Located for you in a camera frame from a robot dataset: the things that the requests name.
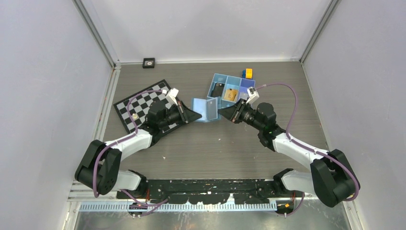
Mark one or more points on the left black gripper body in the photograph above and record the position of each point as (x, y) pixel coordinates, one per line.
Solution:
(171, 118)

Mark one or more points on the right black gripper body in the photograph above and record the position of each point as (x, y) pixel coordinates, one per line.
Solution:
(249, 117)

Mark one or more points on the silver grey credit card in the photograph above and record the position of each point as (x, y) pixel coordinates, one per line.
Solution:
(212, 109)

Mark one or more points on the light blue card holder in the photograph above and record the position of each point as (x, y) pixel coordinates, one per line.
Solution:
(199, 106)

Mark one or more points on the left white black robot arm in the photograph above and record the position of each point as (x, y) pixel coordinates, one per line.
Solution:
(99, 168)

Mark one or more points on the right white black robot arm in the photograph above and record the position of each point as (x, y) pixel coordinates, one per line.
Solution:
(330, 176)

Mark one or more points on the silver card in tray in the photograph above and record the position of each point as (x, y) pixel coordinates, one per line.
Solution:
(243, 96)

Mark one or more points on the black card in tray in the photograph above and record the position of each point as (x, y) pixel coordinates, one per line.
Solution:
(217, 90)

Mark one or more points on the black white chessboard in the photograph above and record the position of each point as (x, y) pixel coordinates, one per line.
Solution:
(139, 103)

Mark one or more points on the blue three-compartment organizer tray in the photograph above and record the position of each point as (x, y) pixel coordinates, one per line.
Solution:
(230, 82)

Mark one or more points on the blue yellow toy block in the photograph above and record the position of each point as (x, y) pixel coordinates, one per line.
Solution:
(247, 73)

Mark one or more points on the small black square device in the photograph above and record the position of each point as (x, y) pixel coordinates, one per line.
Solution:
(149, 63)

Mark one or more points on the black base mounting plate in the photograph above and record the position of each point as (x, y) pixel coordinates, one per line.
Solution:
(210, 191)

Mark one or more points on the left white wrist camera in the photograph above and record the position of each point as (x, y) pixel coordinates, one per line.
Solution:
(171, 95)

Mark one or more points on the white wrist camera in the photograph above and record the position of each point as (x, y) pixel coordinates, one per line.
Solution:
(171, 95)
(253, 95)

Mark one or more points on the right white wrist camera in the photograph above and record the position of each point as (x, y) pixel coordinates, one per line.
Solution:
(253, 95)

